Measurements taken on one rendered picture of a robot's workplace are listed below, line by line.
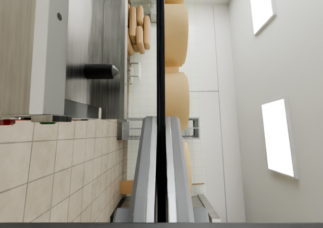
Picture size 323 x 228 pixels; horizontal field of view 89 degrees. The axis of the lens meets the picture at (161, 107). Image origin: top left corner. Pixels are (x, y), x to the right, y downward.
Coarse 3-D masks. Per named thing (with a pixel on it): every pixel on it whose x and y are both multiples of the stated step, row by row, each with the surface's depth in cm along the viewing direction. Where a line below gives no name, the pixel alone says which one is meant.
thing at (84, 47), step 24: (72, 0) 29; (96, 0) 40; (72, 24) 29; (96, 24) 40; (72, 48) 29; (96, 48) 40; (72, 72) 29; (96, 72) 33; (72, 96) 29; (96, 96) 40
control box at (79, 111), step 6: (66, 102) 27; (72, 102) 29; (66, 108) 27; (72, 108) 29; (78, 108) 31; (84, 108) 34; (90, 108) 37; (96, 108) 40; (66, 114) 27; (72, 114) 29; (78, 114) 31; (84, 114) 34; (90, 114) 37; (96, 114) 40
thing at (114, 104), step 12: (108, 0) 45; (120, 0) 45; (108, 12) 45; (120, 12) 45; (108, 24) 45; (120, 24) 45; (108, 36) 44; (120, 36) 44; (108, 48) 44; (120, 48) 44; (108, 60) 44; (120, 60) 44; (120, 72) 44; (108, 84) 43; (120, 84) 43; (108, 96) 43; (120, 96) 43; (108, 108) 43; (120, 108) 43; (120, 120) 42
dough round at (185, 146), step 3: (183, 141) 13; (186, 144) 13; (186, 147) 13; (186, 150) 12; (186, 153) 12; (186, 156) 12; (189, 156) 12; (186, 159) 11; (189, 159) 12; (186, 162) 11; (189, 162) 12; (186, 165) 11; (189, 165) 11; (189, 168) 11; (189, 171) 11; (189, 174) 11; (189, 177) 11; (189, 180) 11; (189, 183) 11
